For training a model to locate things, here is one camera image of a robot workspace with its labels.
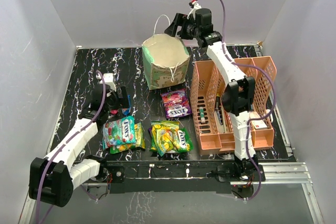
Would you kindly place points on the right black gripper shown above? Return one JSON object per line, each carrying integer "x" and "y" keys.
{"x": 171, "y": 30}

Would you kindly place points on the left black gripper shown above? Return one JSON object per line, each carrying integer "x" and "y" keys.
{"x": 124, "y": 99}

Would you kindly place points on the red snack packet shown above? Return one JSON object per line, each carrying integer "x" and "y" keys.
{"x": 114, "y": 112}

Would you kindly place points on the green white paper bag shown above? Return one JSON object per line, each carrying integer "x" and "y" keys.
{"x": 165, "y": 61}

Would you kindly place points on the teal snack packet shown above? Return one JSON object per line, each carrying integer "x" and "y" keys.
{"x": 119, "y": 132}

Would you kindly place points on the green fox's candy bag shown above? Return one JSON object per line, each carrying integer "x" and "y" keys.
{"x": 156, "y": 139}
{"x": 174, "y": 139}
{"x": 139, "y": 141}

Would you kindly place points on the purple snack box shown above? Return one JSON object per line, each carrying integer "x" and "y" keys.
{"x": 176, "y": 104}

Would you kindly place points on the orange plastic desk organizer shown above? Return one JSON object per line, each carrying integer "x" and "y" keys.
{"x": 216, "y": 135}

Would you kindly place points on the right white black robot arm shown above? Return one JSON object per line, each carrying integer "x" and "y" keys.
{"x": 238, "y": 95}

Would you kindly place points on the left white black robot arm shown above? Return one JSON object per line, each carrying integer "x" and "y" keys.
{"x": 54, "y": 178}

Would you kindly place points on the green white glue stick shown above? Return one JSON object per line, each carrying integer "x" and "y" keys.
{"x": 202, "y": 115}

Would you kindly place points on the light blue white clip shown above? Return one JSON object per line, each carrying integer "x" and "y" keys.
{"x": 270, "y": 115}

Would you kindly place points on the white red card box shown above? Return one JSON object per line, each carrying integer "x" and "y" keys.
{"x": 256, "y": 122}

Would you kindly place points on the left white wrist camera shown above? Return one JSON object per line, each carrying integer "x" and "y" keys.
{"x": 108, "y": 79}

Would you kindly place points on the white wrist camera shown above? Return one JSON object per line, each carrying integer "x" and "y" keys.
{"x": 108, "y": 79}
{"x": 194, "y": 6}

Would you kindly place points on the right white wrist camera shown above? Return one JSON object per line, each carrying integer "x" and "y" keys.
{"x": 194, "y": 6}

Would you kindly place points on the black mounting base plate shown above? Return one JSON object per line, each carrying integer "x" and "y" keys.
{"x": 174, "y": 176}

